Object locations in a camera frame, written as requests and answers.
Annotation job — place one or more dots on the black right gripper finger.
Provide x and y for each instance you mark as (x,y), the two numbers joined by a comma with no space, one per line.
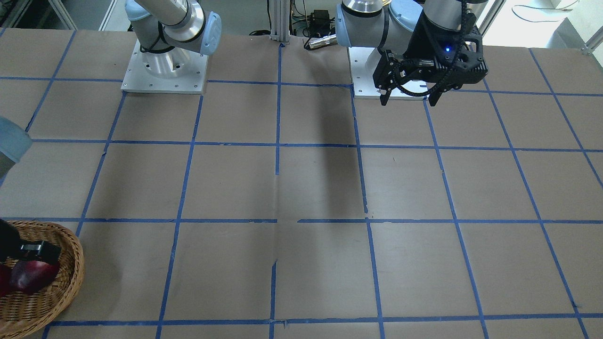
(43,251)

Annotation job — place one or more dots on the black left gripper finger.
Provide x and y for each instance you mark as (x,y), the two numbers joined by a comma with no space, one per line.
(385,96)
(435,95)

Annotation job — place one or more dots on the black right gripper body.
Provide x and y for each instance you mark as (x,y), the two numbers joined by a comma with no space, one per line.
(10,243)

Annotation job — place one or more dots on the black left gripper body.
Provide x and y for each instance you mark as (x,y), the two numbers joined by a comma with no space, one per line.
(420,45)

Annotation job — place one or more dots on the red yellow apple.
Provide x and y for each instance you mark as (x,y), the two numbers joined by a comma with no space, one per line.
(5,278)

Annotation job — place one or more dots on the dark red apple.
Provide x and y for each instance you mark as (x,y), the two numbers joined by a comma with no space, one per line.
(31,276)

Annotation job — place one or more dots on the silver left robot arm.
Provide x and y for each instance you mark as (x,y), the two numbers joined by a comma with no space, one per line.
(369,27)

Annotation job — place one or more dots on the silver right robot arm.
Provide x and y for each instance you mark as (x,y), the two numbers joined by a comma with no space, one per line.
(174,40)

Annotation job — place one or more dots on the woven wicker basket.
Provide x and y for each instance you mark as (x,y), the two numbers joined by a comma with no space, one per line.
(23,314)

